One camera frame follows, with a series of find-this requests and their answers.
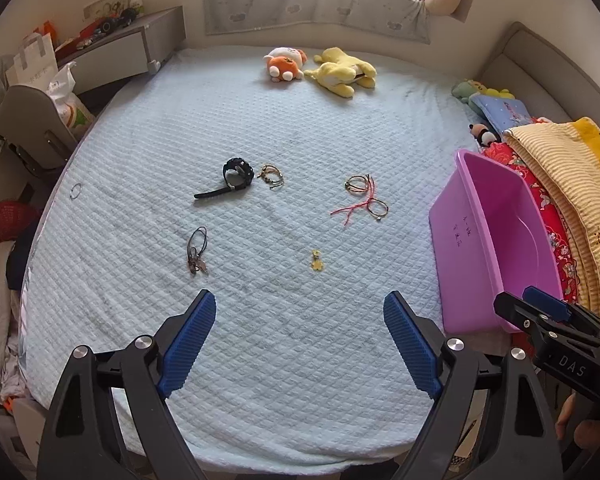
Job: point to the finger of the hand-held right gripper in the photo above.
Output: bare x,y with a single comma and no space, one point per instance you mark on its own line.
517,310
547,302

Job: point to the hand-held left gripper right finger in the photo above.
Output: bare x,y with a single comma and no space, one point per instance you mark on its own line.
410,345

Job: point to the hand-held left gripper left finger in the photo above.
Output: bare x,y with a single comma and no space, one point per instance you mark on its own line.
190,340

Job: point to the pink plastic basin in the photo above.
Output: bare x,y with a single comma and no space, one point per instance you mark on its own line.
470,250

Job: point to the yellow bear charm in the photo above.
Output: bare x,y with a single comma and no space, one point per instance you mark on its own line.
317,261

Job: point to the black wristwatch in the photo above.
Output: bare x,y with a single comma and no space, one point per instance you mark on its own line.
237,172

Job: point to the person's right hand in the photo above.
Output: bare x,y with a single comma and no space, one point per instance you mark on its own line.
595,432

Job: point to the red printed blanket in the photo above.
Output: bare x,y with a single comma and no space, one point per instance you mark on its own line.
555,220

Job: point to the yellow striped blanket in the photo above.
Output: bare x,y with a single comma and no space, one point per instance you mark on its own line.
570,175

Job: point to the panda plush toy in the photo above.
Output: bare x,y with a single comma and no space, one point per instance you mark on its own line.
485,134

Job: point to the blue printed pillow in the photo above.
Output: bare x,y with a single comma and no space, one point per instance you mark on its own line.
502,110

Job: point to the red net ball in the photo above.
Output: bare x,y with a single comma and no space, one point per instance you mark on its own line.
12,220

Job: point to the light blue quilted blanket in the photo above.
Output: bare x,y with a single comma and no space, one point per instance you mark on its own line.
280,135

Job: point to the green plush toy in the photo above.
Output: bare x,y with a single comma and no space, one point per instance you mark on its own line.
462,90

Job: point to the grey headboard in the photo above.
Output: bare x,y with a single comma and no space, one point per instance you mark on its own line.
545,70

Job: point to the white plastic bag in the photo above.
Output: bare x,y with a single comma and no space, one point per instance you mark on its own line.
70,105

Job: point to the grey chair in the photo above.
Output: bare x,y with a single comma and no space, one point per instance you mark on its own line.
25,120

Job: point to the yellow plush toy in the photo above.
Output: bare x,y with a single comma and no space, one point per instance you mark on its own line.
337,72

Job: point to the orange white plush toy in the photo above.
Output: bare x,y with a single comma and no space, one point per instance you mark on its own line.
282,65

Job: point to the grey bedside shelf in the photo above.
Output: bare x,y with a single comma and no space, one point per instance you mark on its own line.
115,50

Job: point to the white paper bag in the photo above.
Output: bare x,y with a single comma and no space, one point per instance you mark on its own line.
30,60

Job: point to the grey window seat cover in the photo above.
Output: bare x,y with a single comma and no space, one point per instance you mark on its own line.
305,0

